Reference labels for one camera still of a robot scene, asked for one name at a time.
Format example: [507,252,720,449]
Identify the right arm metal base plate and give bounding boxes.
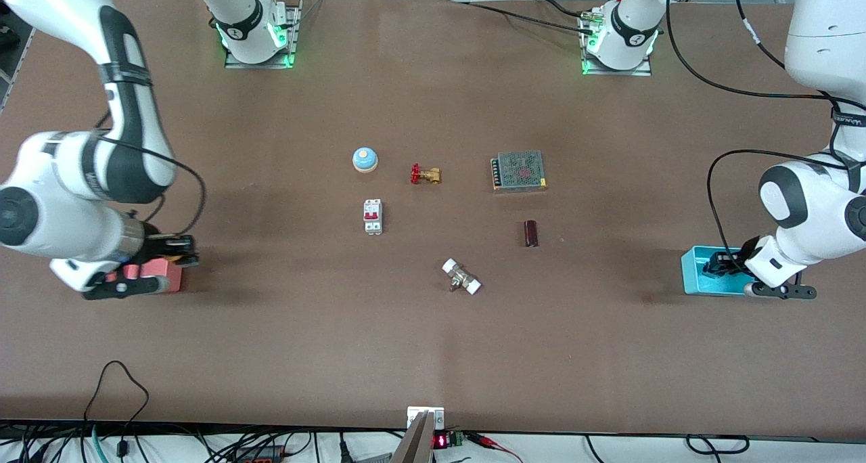
[225,0,302,70]

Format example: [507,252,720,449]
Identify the red clip lead wire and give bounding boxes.
[465,432,525,463]

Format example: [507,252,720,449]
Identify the metal mesh power supply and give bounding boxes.
[491,150,549,194]

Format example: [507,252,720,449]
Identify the metal fitting white caps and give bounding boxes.
[441,258,482,296]

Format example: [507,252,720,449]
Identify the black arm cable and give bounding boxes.
[95,108,206,238]
[666,0,866,264]

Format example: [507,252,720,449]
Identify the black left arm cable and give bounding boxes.
[666,0,866,264]

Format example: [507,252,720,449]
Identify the black looped cable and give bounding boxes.
[83,360,151,458]

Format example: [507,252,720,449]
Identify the black coiled cable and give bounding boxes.
[685,434,750,456]

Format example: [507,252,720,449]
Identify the pink plastic bin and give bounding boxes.
[120,257,184,294]

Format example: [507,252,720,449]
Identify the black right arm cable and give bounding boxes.
[95,108,206,238]

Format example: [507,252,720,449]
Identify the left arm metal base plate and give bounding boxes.
[580,8,653,77]

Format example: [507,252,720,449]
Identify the cyan plastic bin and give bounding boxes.
[681,245,758,296]

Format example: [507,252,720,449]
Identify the black base power cable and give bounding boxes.
[447,0,599,36]

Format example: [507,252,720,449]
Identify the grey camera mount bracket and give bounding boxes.
[390,406,446,463]

